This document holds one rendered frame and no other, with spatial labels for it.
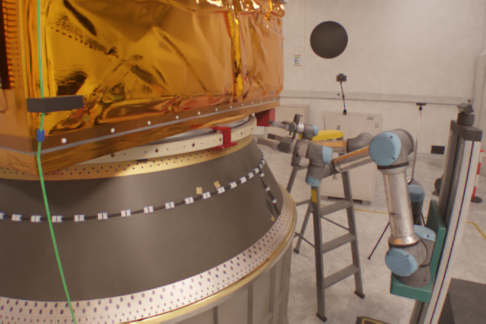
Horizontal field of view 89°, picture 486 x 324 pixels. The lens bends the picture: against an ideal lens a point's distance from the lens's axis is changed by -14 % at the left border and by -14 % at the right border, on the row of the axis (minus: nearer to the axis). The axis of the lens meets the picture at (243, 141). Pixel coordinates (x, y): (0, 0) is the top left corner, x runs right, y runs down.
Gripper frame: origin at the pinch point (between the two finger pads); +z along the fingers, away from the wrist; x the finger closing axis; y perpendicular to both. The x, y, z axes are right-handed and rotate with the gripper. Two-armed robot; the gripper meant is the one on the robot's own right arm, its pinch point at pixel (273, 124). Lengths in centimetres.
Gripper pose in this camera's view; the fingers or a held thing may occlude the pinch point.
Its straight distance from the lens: 187.1
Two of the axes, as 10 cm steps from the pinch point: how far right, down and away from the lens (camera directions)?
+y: -1.7, 9.7, 1.8
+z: -9.8, -1.5, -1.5
